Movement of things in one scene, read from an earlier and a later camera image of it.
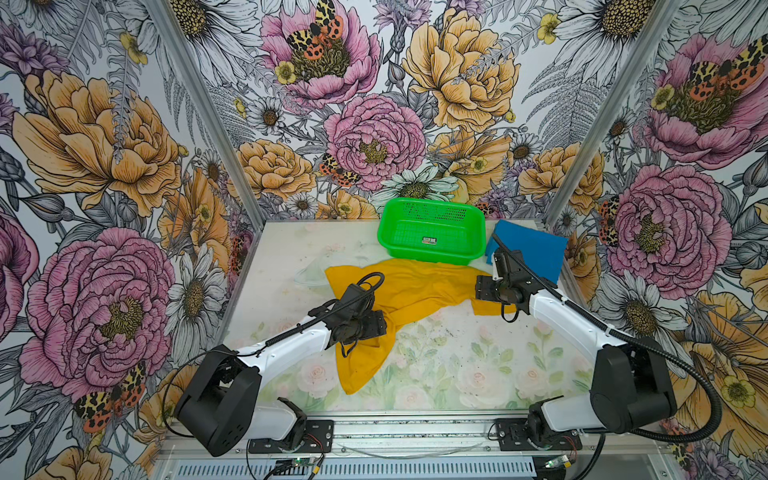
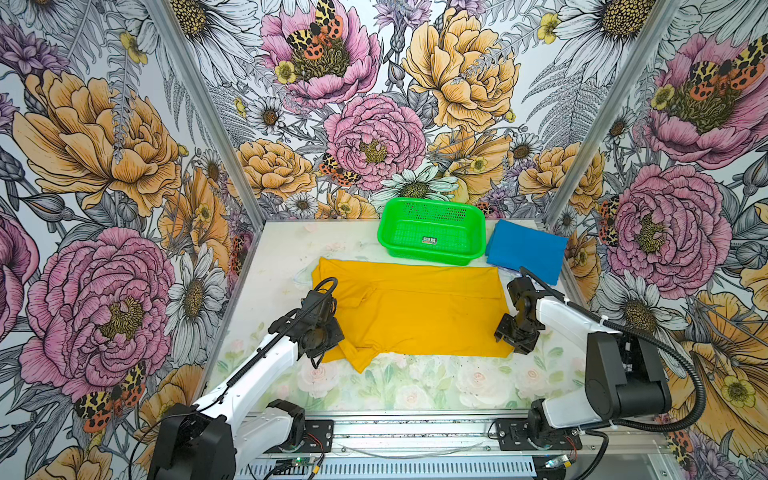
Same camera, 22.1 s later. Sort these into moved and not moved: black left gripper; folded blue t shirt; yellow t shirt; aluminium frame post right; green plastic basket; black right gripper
Moved: black right gripper; black left gripper; yellow t shirt
Not moved: folded blue t shirt; green plastic basket; aluminium frame post right
